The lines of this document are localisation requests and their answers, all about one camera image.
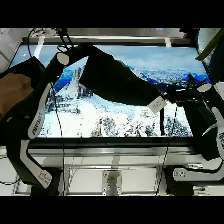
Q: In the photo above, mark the black garment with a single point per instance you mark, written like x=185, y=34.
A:
x=110, y=76
x=31, y=66

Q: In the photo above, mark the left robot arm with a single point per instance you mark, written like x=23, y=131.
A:
x=40, y=113

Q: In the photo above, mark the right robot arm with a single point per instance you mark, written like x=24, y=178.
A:
x=200, y=175

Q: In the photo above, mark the brown clothes hanger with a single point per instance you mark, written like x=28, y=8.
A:
x=210, y=45

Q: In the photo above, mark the brown garment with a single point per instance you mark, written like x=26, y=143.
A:
x=13, y=91

